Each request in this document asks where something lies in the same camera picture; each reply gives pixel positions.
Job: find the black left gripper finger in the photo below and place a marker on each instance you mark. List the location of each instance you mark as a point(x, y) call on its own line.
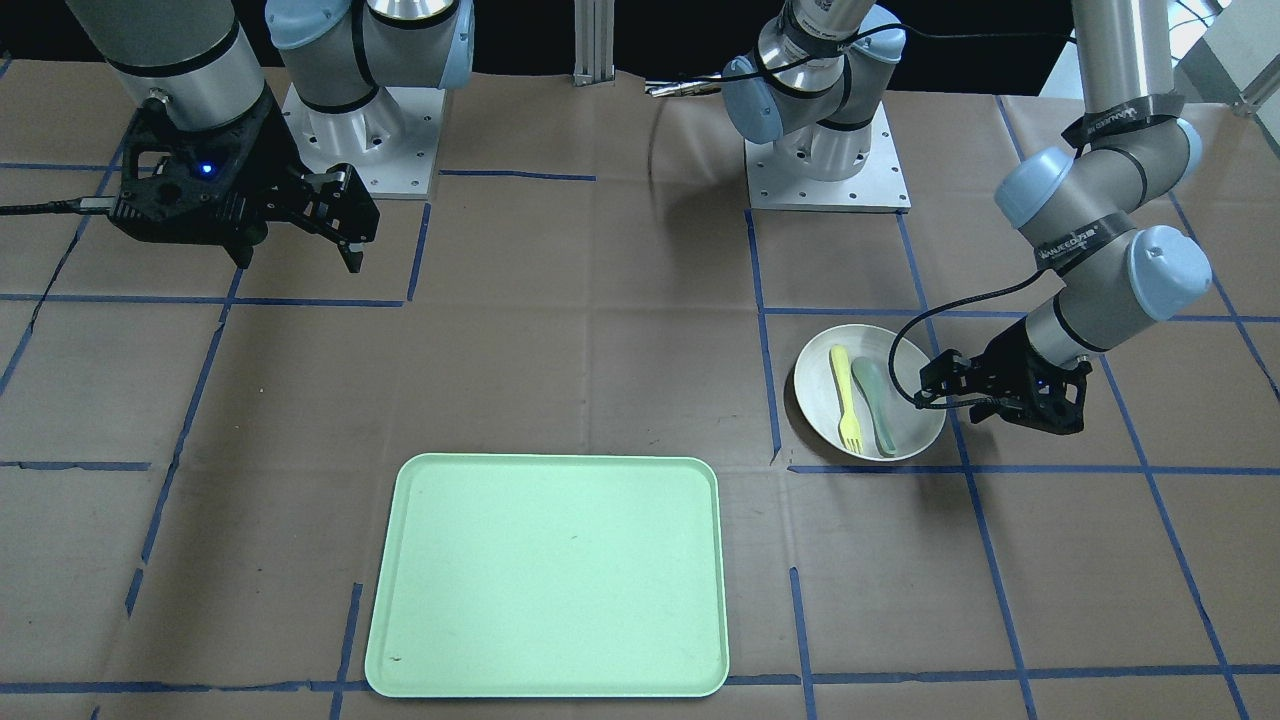
point(949, 381)

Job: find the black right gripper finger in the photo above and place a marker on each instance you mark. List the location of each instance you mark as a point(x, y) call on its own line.
point(337, 206)

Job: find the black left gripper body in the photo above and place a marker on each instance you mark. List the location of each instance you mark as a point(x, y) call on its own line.
point(1007, 368)

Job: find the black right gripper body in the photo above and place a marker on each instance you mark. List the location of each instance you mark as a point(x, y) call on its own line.
point(268, 153)

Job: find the grey-green plastic spoon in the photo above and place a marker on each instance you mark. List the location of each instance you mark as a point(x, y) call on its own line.
point(874, 385)

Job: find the white round plate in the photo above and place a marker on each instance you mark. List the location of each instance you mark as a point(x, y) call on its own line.
point(854, 392)

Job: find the yellow plastic fork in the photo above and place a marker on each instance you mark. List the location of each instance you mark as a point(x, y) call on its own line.
point(849, 427)

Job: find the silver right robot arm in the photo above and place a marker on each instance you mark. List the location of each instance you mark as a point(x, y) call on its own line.
point(196, 58)

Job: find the light green plastic tray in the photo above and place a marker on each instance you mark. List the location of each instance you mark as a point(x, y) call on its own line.
point(550, 576)

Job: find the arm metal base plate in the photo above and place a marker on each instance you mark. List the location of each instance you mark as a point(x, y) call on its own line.
point(821, 169)
point(392, 142)

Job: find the aluminium frame post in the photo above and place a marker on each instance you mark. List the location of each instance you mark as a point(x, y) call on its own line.
point(593, 42)

